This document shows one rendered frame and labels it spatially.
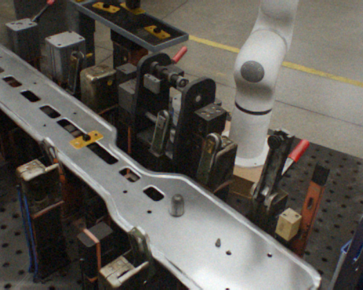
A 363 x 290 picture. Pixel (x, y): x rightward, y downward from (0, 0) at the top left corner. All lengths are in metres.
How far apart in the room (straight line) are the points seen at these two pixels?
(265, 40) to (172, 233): 0.61
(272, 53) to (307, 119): 2.03
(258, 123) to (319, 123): 1.84
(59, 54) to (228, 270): 0.84
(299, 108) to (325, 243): 2.00
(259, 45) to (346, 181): 0.64
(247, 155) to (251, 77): 0.33
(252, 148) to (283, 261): 0.61
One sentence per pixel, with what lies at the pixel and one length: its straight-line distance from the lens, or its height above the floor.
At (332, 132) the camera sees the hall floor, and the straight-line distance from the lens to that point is 3.31.
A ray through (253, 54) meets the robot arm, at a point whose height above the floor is 1.19.
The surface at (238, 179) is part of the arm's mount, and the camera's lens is 1.59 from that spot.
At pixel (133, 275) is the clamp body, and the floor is 1.04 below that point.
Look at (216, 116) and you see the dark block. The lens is 1.22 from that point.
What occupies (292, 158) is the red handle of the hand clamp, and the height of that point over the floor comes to 1.12.
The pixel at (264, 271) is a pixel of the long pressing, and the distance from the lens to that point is 1.04.
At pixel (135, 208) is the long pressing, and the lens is 1.12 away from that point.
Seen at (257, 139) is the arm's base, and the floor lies 0.88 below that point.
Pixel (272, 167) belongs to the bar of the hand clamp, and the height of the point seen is 1.13.
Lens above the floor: 1.79
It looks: 38 degrees down
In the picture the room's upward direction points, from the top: 5 degrees clockwise
